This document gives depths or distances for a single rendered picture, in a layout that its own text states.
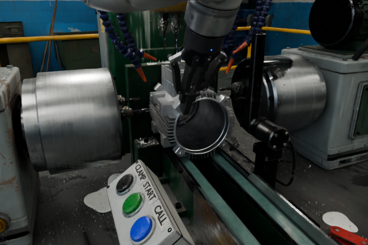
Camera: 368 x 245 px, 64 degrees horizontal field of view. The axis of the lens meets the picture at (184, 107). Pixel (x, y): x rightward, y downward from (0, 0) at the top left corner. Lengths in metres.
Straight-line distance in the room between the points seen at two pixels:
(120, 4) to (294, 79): 0.63
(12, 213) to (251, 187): 0.52
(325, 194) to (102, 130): 0.65
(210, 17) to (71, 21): 5.49
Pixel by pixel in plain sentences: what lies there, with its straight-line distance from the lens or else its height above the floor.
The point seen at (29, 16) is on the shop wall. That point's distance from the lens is 5.86.
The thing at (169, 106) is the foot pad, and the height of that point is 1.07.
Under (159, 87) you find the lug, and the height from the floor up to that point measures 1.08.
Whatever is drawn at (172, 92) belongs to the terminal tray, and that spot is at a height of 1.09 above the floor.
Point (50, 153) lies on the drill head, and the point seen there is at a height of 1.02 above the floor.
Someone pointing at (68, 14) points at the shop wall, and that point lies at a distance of 5.94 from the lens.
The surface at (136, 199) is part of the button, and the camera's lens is 0.41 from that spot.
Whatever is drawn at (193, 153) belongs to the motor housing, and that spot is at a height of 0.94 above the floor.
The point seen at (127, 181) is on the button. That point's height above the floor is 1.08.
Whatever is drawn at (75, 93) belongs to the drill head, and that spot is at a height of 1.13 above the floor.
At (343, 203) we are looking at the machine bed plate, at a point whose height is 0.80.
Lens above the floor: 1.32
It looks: 19 degrees down
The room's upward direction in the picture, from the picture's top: straight up
